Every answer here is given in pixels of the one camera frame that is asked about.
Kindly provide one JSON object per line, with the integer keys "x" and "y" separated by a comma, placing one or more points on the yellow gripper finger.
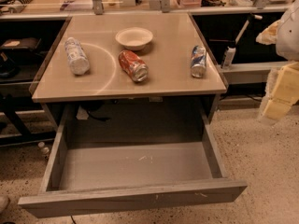
{"x": 281, "y": 92}
{"x": 269, "y": 35}

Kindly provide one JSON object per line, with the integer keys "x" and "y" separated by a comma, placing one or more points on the red coke can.
{"x": 133, "y": 66}

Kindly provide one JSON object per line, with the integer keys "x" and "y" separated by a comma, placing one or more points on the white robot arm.
{"x": 287, "y": 45}

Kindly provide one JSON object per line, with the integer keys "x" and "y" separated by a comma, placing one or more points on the blue pepsi can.
{"x": 198, "y": 62}

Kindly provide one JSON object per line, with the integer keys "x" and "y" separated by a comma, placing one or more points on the grey cabinet with beige top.
{"x": 168, "y": 57}

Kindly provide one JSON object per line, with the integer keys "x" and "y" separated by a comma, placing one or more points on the grey open drawer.
{"x": 134, "y": 157}

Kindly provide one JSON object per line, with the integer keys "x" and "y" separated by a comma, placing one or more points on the white bottle on shelf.
{"x": 228, "y": 57}

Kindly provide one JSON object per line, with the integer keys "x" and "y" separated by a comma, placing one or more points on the white paper bowl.
{"x": 134, "y": 38}

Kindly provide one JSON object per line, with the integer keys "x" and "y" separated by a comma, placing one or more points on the white plastic bottle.
{"x": 77, "y": 59}

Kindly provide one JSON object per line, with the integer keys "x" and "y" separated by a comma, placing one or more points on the small bottle on floor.
{"x": 45, "y": 150}

